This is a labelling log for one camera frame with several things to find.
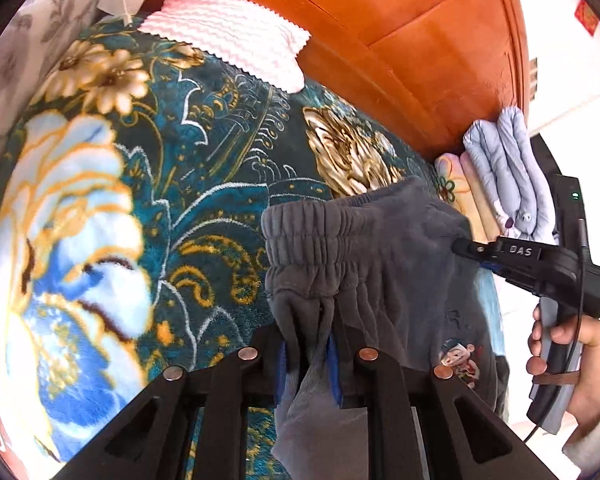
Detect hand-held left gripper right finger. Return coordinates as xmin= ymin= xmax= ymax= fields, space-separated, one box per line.
xmin=329 ymin=320 xmax=557 ymax=480

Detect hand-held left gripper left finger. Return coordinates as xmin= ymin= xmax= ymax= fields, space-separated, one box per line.
xmin=52 ymin=326 xmax=288 ymax=480

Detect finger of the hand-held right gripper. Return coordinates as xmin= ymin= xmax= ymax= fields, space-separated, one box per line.
xmin=452 ymin=236 xmax=548 ymax=283

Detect grey sweatpants with cartoon patch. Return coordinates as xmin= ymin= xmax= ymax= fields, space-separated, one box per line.
xmin=261 ymin=176 xmax=510 ymax=480

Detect person's right forearm white sleeve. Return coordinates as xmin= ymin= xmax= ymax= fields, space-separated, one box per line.
xmin=561 ymin=391 xmax=600 ymax=476

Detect person's right hand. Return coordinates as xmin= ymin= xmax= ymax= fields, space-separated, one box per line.
xmin=527 ymin=306 xmax=600 ymax=427

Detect pink floral folded cloth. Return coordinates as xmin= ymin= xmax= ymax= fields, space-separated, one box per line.
xmin=434 ymin=152 xmax=503 ymax=243

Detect lavender quilted padded jacket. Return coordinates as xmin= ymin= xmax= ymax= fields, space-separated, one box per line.
xmin=462 ymin=106 xmax=557 ymax=241

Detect teal floral plush blanket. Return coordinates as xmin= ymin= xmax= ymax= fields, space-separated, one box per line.
xmin=0 ymin=14 xmax=506 ymax=480

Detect orange wooden headboard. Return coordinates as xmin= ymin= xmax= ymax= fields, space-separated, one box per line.
xmin=142 ymin=0 xmax=531 ymax=161

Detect pink wavy textured pillow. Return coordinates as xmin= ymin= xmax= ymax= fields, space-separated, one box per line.
xmin=139 ymin=0 xmax=312 ymax=94

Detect grey floral fabric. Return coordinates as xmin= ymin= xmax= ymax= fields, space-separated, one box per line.
xmin=0 ymin=0 xmax=131 ymax=171

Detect red wall sticker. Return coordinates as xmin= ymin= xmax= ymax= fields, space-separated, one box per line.
xmin=574 ymin=0 xmax=600 ymax=37

